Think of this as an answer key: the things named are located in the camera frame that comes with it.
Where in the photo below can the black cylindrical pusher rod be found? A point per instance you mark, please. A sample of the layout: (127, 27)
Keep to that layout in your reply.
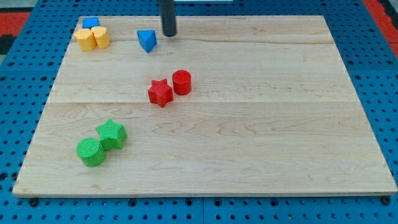
(167, 15)

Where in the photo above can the blue triangle block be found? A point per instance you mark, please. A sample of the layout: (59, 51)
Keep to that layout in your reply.
(147, 39)

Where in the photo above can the yellow heart block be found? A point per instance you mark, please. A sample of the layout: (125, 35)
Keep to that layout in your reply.
(101, 36)

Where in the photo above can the red cylinder block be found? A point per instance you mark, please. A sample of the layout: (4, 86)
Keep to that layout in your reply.
(182, 82)

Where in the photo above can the blue cube block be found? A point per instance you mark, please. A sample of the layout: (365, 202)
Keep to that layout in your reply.
(90, 22)

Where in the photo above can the red star block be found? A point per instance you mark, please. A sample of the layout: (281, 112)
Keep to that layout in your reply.
(160, 92)

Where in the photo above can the yellow hexagon block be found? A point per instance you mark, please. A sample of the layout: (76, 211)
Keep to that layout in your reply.
(85, 39)

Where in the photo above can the light wooden board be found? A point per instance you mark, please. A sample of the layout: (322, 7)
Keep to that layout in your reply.
(272, 113)

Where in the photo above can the green star block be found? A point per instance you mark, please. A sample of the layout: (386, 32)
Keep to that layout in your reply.
(111, 135)

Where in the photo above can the green cylinder block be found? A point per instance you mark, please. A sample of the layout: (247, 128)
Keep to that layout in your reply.
(90, 151)

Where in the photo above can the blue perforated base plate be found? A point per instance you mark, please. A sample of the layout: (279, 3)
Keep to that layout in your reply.
(30, 68)

